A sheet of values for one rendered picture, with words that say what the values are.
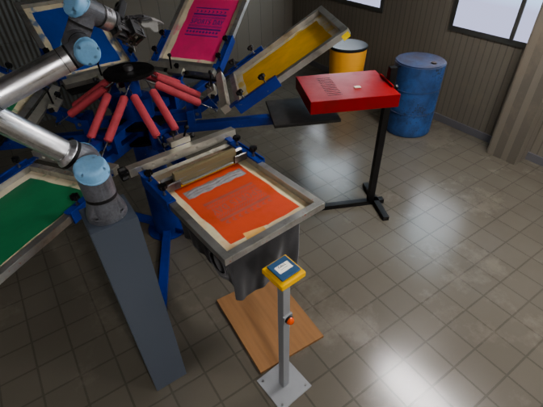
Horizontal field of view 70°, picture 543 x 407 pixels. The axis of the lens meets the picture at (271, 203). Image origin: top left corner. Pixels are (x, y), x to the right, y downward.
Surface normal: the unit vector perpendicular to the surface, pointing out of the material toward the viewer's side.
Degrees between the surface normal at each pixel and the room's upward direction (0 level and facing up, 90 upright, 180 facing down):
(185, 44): 32
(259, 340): 0
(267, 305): 0
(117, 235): 90
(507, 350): 0
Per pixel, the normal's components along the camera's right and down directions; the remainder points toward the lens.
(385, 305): -0.02, -0.78
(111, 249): 0.57, 0.50
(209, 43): -0.21, -0.35
